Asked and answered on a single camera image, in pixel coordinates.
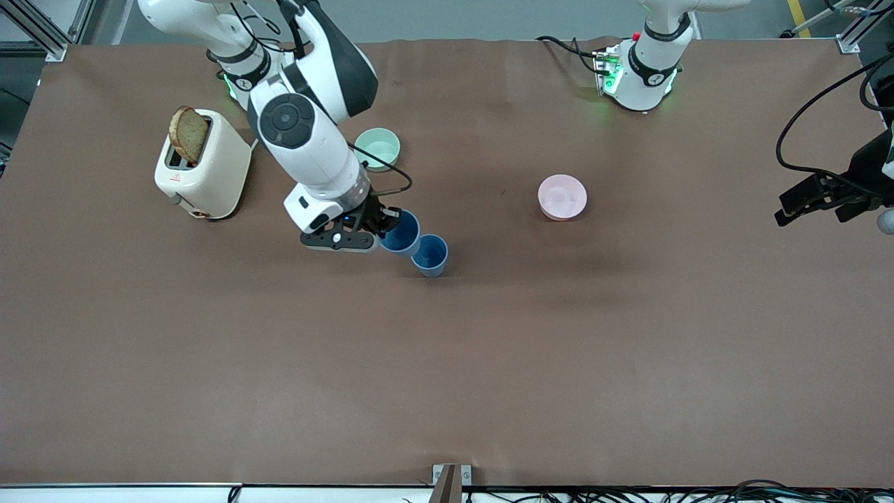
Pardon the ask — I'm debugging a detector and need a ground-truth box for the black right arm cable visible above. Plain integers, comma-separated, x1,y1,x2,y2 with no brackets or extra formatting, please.
230,0,414,200

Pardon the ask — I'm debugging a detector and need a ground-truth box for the black left arm base cable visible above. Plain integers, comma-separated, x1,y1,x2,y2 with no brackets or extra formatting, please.
536,35,605,74

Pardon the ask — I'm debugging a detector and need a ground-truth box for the grey metal rod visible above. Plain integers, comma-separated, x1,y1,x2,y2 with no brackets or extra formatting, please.
781,0,874,39

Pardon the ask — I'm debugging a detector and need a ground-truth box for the brown bread slice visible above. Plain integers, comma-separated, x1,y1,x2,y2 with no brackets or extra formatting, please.
169,105,210,166

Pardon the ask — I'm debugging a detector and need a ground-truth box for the black cable tangle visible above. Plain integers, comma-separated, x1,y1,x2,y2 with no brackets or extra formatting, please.
461,479,894,503

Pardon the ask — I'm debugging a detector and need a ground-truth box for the ribbed blue plastic cup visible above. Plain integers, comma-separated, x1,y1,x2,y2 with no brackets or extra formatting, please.
377,210,423,256
411,234,449,278

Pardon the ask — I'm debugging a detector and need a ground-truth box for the cream white toaster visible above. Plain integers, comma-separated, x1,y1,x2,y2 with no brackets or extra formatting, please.
154,108,252,221

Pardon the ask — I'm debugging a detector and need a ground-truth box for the grey metal table bracket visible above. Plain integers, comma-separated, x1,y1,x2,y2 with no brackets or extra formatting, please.
432,463,472,503

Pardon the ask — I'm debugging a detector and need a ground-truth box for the pale pink bowl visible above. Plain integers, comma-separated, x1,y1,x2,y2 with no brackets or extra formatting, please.
537,174,588,221

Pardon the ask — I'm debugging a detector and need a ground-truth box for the aluminium frame profile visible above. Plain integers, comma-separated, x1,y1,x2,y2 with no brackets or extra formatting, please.
836,0,894,55
0,0,71,62

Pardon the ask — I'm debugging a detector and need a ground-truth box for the brown table mat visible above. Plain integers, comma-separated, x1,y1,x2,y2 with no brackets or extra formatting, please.
0,36,894,488

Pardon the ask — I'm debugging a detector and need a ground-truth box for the mint green bowl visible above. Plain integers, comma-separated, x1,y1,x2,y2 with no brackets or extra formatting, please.
354,128,402,173

